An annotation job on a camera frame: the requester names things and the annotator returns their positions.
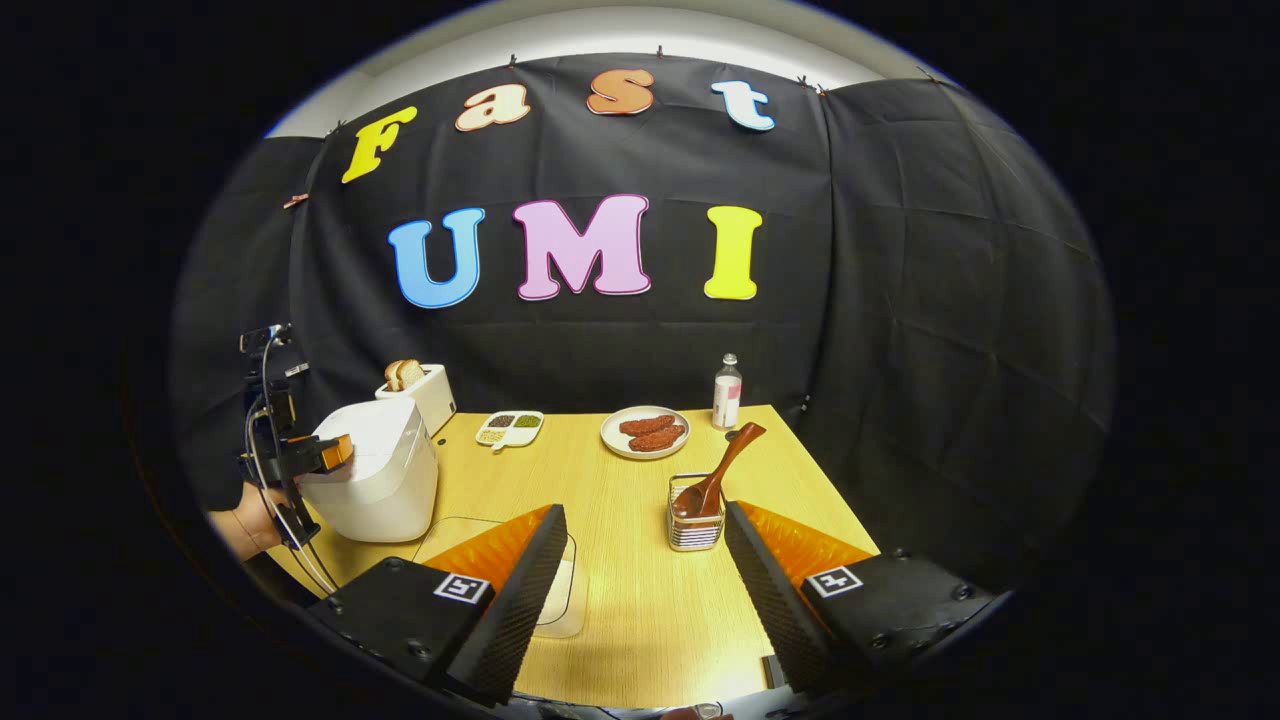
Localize metal wire chopstick holder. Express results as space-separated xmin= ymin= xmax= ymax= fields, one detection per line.
xmin=666 ymin=473 xmax=727 ymax=553

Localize brown wooden spoon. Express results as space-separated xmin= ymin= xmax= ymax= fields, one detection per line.
xmin=672 ymin=421 xmax=768 ymax=519

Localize white divided grain dish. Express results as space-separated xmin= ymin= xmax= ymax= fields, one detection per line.
xmin=474 ymin=410 xmax=546 ymax=451

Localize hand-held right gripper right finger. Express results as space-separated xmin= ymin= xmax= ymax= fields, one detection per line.
xmin=722 ymin=500 xmax=1001 ymax=699

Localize small pink label bottle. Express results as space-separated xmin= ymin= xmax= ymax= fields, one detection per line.
xmin=712 ymin=353 xmax=744 ymax=431

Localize white round plate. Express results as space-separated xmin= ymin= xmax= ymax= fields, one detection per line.
xmin=600 ymin=405 xmax=691 ymax=461

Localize white rice cooker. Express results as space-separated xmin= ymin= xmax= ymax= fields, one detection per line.
xmin=297 ymin=397 xmax=440 ymax=544

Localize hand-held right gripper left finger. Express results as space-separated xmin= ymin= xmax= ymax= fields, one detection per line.
xmin=305 ymin=503 xmax=569 ymax=709

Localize white toaster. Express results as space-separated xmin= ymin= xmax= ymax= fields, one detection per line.
xmin=375 ymin=363 xmax=458 ymax=438

